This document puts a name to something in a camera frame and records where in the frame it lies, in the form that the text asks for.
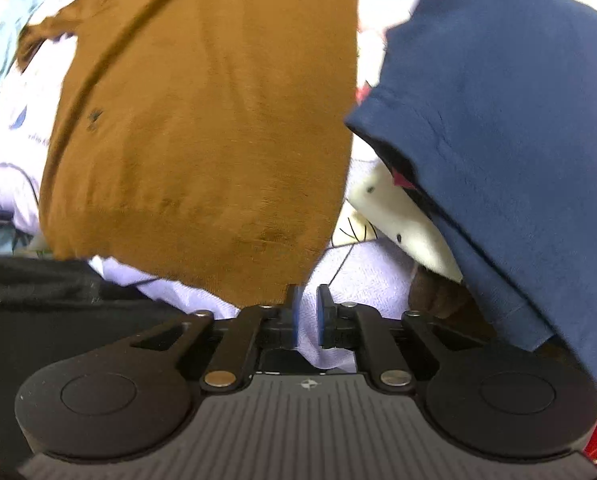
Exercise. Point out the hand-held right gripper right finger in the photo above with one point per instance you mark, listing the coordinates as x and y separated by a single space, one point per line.
322 320

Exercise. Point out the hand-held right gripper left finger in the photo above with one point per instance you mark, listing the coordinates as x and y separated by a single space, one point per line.
294 317

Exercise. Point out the brown knit sweater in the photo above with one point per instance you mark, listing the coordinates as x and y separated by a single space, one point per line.
203 110

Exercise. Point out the lilac floral bed sheet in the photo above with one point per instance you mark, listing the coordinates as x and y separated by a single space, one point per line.
368 270

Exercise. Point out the dark brown cloth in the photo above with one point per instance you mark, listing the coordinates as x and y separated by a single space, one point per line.
438 295

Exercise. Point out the cream printed garment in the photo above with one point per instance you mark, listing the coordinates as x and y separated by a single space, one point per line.
403 210

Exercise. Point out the black cloth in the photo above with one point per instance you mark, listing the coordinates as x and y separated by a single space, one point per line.
38 305

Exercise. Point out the navy blue garment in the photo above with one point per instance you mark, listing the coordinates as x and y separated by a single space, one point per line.
503 110

